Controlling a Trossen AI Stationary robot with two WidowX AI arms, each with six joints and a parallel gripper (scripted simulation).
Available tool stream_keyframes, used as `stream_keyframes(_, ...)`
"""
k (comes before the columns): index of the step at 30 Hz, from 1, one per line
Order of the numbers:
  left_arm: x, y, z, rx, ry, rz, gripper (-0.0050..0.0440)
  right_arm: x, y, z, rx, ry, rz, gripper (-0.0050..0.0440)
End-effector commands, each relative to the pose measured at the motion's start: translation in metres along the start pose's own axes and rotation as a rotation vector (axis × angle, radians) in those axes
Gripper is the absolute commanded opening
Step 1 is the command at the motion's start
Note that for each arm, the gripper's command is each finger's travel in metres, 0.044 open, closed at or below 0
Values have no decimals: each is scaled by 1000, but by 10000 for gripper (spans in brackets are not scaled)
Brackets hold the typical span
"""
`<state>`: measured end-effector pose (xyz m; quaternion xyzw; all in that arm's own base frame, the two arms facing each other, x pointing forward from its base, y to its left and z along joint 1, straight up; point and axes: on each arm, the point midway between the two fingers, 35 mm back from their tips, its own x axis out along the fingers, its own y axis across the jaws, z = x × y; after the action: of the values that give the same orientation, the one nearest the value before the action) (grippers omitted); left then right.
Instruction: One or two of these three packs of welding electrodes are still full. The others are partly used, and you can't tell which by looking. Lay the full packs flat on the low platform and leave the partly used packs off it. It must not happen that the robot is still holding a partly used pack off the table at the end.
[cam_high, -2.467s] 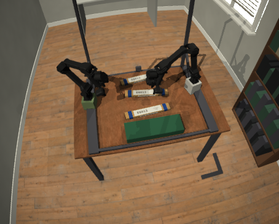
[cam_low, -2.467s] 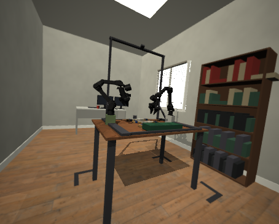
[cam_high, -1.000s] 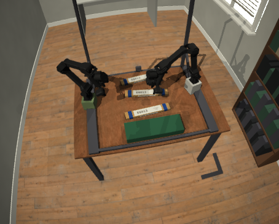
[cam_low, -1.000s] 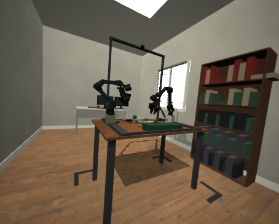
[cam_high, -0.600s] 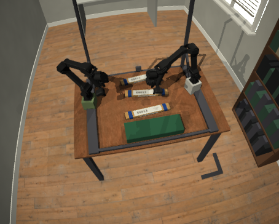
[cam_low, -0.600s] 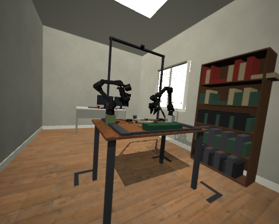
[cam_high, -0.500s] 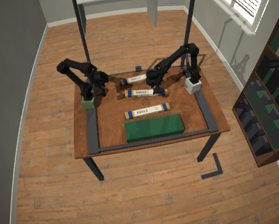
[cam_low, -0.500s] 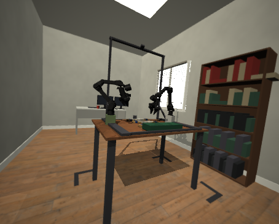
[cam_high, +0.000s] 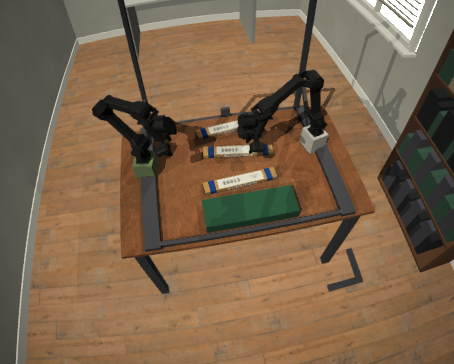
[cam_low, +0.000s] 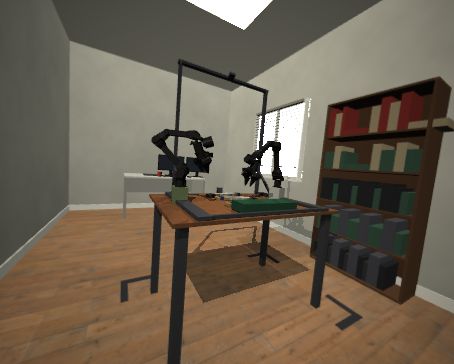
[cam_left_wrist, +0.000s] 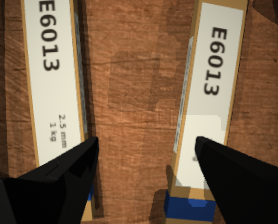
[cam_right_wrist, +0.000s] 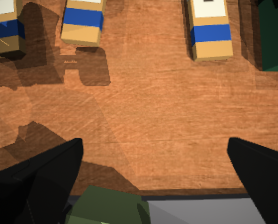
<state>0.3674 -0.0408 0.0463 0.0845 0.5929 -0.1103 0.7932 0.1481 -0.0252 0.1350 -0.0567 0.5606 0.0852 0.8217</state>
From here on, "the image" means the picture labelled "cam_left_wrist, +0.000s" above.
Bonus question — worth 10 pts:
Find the white welding electrode pack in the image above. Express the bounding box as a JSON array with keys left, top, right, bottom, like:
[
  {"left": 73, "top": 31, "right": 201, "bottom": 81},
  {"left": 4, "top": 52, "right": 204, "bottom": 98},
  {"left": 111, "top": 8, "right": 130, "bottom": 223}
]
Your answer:
[
  {"left": 161, "top": 0, "right": 248, "bottom": 224},
  {"left": 21, "top": 0, "right": 88, "bottom": 167}
]

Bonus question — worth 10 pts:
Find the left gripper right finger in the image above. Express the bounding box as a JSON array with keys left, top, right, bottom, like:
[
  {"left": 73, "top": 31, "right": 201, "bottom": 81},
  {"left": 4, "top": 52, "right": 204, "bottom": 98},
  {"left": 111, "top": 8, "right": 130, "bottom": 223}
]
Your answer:
[{"left": 194, "top": 136, "right": 278, "bottom": 224}]

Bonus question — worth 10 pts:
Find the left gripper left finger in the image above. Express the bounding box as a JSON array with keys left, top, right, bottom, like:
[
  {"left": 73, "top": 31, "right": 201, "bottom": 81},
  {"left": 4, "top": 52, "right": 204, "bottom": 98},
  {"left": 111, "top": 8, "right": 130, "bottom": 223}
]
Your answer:
[{"left": 0, "top": 137, "right": 99, "bottom": 224}]

